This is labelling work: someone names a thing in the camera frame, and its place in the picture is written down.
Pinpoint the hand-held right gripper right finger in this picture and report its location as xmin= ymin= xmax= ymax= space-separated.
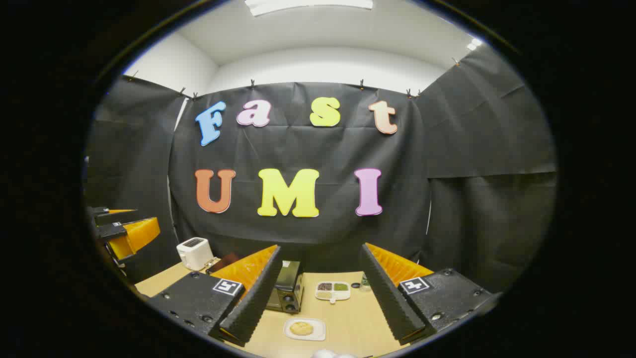
xmin=358 ymin=242 xmax=500 ymax=346

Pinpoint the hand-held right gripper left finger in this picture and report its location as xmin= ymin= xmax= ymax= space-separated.
xmin=147 ymin=244 xmax=284 ymax=348

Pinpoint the black electric oven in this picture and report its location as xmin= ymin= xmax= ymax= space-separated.
xmin=205 ymin=252 xmax=305 ymax=314

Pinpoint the white divided grain dish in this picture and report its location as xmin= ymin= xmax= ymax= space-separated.
xmin=315 ymin=281 xmax=351 ymax=304

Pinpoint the white square plate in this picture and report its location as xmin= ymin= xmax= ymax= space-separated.
xmin=283 ymin=318 xmax=326 ymax=342

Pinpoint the white toaster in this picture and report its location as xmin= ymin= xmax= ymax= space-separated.
xmin=176 ymin=237 xmax=214 ymax=271

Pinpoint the black backdrop cloth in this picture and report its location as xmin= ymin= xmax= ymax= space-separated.
xmin=84 ymin=45 xmax=557 ymax=294

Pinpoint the row of black cloth clips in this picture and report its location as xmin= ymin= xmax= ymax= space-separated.
xmin=127 ymin=57 xmax=460 ymax=100

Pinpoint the long ceiling light panel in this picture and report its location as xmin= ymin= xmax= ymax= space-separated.
xmin=245 ymin=0 xmax=374 ymax=17

